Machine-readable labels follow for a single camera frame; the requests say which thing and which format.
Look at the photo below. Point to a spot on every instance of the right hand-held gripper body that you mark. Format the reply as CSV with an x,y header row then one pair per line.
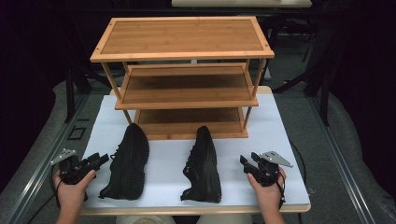
x,y
268,172

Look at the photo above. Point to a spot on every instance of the person's left hand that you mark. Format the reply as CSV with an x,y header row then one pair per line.
x,y
71,196

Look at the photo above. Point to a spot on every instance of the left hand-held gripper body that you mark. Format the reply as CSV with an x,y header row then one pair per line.
x,y
72,172

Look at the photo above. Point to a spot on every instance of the black metal stand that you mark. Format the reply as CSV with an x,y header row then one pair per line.
x,y
69,99
324,102

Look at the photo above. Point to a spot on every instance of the black knit sneaker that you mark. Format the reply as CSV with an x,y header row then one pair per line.
x,y
130,165
204,168

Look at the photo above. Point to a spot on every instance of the grey metal floor rail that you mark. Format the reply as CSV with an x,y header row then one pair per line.
x,y
43,168
342,168

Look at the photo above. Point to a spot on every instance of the wooden three-tier shoe rack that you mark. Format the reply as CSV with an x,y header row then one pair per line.
x,y
183,37

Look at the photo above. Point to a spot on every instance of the person's right hand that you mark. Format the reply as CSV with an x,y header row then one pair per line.
x,y
270,196

